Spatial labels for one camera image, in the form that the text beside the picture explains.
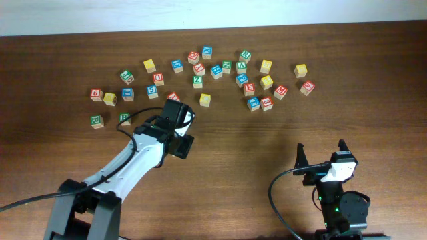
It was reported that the blue H block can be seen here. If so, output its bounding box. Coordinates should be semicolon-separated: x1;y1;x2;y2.
211;65;223;79

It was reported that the red K block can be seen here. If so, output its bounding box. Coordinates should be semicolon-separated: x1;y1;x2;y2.
167;92;180;102

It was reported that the green B block far left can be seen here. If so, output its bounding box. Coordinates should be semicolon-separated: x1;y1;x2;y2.
90;115;104;129

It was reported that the red 3 block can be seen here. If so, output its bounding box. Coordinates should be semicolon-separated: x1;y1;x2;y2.
260;97;274;111

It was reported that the green Z block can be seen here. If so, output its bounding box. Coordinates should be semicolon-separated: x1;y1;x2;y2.
192;75;203;89

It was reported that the red E block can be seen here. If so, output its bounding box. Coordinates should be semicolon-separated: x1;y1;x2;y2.
243;83;255;96

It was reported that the red A block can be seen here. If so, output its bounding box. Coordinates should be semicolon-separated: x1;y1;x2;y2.
300;81;315;96

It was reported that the green N block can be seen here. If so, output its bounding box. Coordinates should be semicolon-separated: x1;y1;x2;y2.
221;61;232;74

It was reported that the blue D block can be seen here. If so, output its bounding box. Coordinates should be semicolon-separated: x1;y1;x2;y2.
171;59;183;73

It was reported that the yellow C block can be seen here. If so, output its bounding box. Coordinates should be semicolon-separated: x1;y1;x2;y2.
199;93;211;107

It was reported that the yellow block far right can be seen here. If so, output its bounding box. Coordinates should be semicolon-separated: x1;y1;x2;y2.
294;64;308;78

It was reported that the blue block left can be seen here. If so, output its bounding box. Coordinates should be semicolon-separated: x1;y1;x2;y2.
121;88;135;101

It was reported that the red O block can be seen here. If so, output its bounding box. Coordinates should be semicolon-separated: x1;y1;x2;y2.
187;51;200;65

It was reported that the green J block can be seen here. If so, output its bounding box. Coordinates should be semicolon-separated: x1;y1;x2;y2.
119;69;135;85

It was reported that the red M block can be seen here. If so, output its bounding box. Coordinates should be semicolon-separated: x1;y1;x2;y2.
274;85;288;100

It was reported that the green b block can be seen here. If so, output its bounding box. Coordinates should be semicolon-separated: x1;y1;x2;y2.
119;113;131;126
90;115;104;129

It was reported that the red U block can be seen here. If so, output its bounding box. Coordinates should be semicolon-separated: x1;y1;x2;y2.
153;73;164;86

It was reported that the blue 5 block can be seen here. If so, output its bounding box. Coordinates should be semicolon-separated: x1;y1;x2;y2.
146;85;159;99

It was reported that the red Y block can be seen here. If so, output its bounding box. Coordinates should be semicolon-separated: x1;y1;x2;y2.
193;63;205;76

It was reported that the blue X block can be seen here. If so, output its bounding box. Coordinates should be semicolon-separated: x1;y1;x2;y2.
202;45;213;59

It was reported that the green R block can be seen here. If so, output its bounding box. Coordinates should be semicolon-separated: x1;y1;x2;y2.
239;49;252;63

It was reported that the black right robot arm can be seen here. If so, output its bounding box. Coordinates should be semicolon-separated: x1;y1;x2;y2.
294;139;391;239

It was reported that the green V block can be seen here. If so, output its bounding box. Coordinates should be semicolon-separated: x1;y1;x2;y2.
236;61;247;75

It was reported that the yellow block upper right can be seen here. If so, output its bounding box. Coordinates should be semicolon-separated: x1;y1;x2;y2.
260;59;272;75

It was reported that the red 6 block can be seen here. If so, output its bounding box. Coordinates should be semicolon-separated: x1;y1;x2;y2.
90;88;104;102

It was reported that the yellow block upper left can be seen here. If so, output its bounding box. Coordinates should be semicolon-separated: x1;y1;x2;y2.
143;59;156;73

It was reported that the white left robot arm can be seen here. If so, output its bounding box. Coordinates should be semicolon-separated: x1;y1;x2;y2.
43;100;195;240

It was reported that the blue T block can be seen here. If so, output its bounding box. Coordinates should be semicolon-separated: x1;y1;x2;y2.
247;97;260;111

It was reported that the blue P block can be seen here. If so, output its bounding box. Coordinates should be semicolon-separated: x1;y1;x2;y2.
236;73;249;87

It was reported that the yellow block far left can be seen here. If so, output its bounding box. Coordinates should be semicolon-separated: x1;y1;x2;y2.
103;93;118;107

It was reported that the yellow block middle right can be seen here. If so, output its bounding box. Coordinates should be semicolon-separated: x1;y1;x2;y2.
260;75;274;90

